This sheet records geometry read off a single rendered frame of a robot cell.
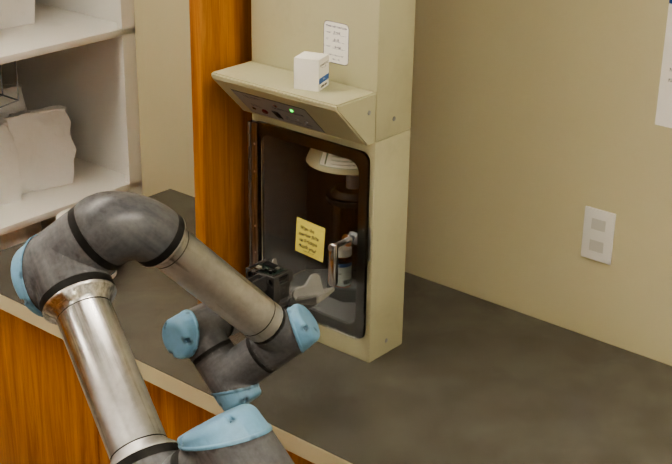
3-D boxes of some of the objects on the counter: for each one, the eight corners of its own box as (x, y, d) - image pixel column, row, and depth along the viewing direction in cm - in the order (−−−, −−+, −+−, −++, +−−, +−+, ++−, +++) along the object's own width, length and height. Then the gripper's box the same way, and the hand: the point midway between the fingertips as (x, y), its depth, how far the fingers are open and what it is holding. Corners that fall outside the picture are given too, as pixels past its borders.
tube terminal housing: (327, 278, 290) (332, -57, 261) (441, 321, 271) (460, -35, 242) (253, 315, 272) (249, -40, 243) (369, 363, 253) (381, -16, 224)
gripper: (270, 297, 218) (345, 261, 233) (202, 271, 228) (279, 237, 243) (270, 341, 221) (345, 302, 236) (203, 313, 231) (279, 277, 246)
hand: (309, 284), depth 240 cm, fingers open, 10 cm apart
